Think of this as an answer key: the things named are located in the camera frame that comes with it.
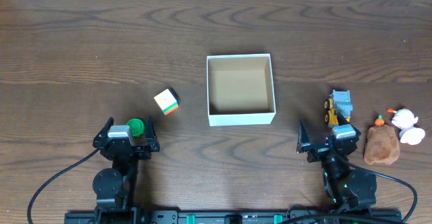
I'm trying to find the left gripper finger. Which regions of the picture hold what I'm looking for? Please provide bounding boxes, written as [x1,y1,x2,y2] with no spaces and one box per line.
[94,117,114,141]
[144,116,159,145]

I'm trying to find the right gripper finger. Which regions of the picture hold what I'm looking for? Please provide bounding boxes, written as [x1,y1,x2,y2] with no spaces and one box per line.
[336,112,351,128]
[297,120,311,146]

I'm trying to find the yellow grey toy truck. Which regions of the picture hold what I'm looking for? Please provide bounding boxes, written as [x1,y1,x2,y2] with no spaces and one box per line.
[324,90,353,128]

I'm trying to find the green round spinner toy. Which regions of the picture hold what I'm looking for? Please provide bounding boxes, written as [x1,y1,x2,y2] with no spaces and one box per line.
[126,118,146,138]

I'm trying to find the brown plush toy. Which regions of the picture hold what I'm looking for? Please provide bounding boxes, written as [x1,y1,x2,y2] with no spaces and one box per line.
[363,115,400,165]

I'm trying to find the multicolour puzzle cube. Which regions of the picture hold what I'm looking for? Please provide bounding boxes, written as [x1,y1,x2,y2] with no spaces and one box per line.
[154,89,179,115]

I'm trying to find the white pink duck figure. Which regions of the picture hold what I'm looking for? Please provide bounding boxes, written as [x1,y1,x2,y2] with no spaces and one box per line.
[387,108,425,145]

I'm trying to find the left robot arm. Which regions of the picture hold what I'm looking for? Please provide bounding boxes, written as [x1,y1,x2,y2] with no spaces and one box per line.
[92,117,160,211]

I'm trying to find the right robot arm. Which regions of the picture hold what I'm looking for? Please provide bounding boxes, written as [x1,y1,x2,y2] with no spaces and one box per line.
[296,113,377,213]

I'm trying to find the white cardboard box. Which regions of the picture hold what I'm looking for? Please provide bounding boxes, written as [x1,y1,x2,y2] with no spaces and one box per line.
[207,53,276,126]

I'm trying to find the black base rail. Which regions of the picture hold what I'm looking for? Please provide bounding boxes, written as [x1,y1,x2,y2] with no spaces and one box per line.
[64,208,402,224]

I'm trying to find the right black cable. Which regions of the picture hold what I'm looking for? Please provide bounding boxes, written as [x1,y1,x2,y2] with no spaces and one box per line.
[337,149,419,224]

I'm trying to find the black cable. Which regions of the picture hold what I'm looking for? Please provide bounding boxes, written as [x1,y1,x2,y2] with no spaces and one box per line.
[337,149,419,224]
[26,147,101,224]

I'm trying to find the left black cable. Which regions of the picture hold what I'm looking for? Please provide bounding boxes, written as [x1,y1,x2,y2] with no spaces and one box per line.
[26,147,101,224]

